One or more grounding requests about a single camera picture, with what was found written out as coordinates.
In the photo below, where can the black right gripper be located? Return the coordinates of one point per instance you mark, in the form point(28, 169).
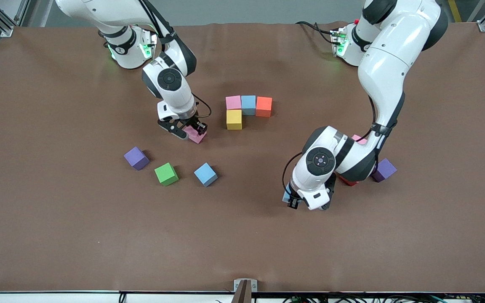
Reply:
point(193, 122)

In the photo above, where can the pink foam block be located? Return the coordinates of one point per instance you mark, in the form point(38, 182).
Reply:
point(233, 102)
point(196, 138)
point(358, 139)

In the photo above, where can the blue foam block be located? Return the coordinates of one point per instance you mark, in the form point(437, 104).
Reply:
point(286, 197)
point(248, 104)
point(205, 174)

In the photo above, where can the yellow foam block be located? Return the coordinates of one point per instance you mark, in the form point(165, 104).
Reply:
point(234, 120)

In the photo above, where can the orange foam block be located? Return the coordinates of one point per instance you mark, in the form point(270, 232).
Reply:
point(264, 106)

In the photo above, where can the right arm base connector plate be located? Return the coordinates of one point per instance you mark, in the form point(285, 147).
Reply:
point(147, 49)

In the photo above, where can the left arm base connector plate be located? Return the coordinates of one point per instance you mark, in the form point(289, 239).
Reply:
point(339, 42)

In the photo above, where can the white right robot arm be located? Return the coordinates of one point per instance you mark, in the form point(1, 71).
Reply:
point(171, 84)

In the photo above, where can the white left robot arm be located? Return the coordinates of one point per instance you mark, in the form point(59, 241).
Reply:
point(385, 63)

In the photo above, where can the green foam block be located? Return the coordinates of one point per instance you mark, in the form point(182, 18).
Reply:
point(166, 173)

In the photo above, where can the red foam block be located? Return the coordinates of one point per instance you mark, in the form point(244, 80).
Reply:
point(347, 182)

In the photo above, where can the purple foam block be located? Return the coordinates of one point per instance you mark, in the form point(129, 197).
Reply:
point(385, 170)
point(136, 157)

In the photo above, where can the brown table cover sheet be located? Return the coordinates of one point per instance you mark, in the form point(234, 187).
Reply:
point(57, 231)

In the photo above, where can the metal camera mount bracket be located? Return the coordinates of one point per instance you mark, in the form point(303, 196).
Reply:
point(245, 290)

